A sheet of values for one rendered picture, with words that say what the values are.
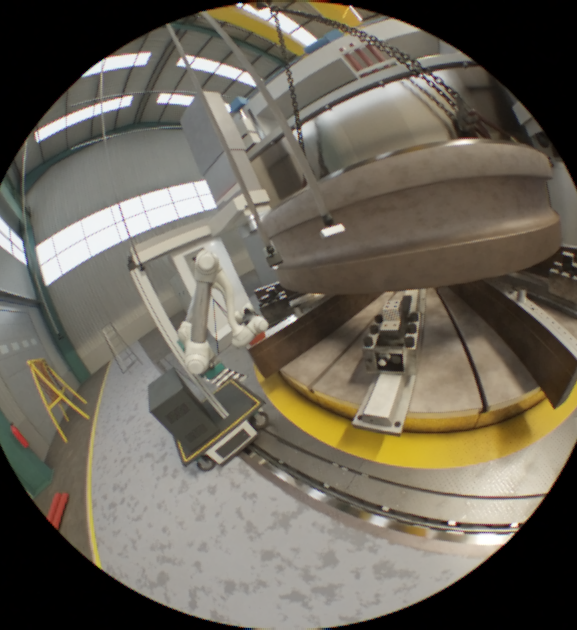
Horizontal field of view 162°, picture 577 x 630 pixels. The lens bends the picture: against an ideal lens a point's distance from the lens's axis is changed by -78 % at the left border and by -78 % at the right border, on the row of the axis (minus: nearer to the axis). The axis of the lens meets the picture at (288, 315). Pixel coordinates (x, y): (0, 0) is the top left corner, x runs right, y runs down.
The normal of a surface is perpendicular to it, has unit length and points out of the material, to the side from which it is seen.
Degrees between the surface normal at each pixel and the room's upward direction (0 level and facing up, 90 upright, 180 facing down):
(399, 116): 90
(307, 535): 0
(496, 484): 0
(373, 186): 90
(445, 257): 90
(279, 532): 0
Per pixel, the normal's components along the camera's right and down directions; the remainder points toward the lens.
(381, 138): -0.58, 0.51
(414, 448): -0.37, -0.86
